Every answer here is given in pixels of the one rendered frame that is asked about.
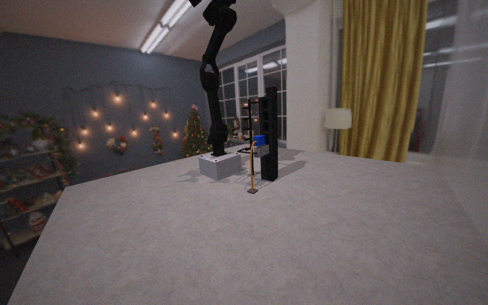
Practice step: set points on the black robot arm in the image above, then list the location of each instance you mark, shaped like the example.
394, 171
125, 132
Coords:
224, 18

